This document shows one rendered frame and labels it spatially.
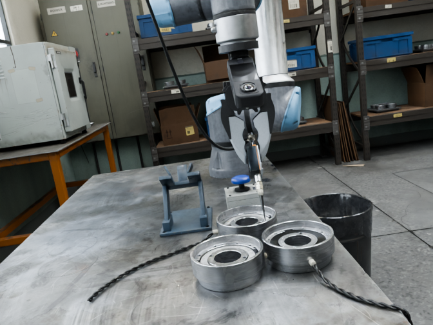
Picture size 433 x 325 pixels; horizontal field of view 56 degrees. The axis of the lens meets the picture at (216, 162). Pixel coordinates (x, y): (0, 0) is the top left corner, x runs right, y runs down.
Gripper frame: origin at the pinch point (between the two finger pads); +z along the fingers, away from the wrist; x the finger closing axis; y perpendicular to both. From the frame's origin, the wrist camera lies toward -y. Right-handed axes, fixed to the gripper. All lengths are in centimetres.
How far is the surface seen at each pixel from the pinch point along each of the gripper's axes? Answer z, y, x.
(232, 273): 10.1, -23.2, 6.1
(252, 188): 8.6, 9.0, 0.4
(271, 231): 9.7, -12.1, -0.6
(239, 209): 9.6, -0.4, 3.8
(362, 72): 5, 334, -138
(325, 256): 11.1, -20.0, -6.8
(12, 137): 6, 188, 140
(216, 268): 9.2, -23.0, 8.1
